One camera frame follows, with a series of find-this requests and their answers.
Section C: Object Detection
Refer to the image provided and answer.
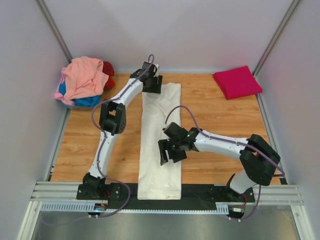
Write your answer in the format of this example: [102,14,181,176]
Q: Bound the folded magenta t shirt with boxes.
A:
[212,65,263,100]

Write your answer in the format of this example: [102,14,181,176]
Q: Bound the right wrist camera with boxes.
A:
[162,122,188,141]

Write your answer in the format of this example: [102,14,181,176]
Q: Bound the white t shirt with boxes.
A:
[136,82,183,201]

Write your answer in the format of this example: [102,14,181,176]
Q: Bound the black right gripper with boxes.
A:
[158,138,187,167]

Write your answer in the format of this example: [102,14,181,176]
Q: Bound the peach t shirt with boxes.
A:
[61,56,109,100]

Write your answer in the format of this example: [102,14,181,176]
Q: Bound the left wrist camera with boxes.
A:
[141,61,159,77]

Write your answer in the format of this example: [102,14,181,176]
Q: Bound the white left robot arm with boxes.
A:
[76,63,163,201]

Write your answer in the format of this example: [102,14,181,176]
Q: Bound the pink t shirt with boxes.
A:
[54,76,75,106]

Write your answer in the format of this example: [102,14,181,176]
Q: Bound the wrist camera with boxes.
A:
[141,61,159,77]
[162,122,188,141]

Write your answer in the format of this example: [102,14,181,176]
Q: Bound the dark red t shirt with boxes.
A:
[102,61,116,90]

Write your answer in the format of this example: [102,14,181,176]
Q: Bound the blue t shirt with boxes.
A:
[67,95,102,107]

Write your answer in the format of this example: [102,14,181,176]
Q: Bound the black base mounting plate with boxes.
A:
[76,183,255,210]

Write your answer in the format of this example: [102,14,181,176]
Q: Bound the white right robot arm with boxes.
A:
[158,123,281,202]

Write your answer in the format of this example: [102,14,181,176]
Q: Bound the slotted white cable duct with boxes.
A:
[40,201,229,215]

